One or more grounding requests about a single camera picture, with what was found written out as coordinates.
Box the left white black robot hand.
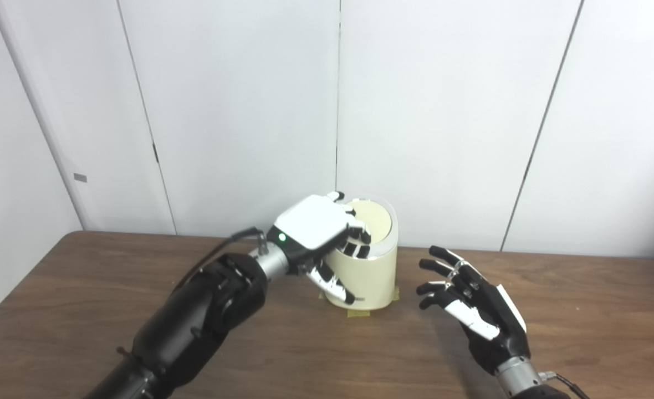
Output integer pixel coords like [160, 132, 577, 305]
[272, 191, 372, 305]

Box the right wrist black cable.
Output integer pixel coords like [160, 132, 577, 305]
[540, 370, 591, 399]

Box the cream-colored bin body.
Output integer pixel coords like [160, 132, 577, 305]
[320, 194, 398, 311]

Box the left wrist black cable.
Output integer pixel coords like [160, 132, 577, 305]
[175, 227, 269, 289]

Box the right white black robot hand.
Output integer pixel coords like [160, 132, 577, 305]
[416, 245, 532, 375]

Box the cream-colored round bin lid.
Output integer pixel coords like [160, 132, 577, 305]
[345, 199, 391, 244]

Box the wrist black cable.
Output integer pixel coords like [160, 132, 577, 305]
[175, 227, 269, 289]
[540, 370, 591, 399]

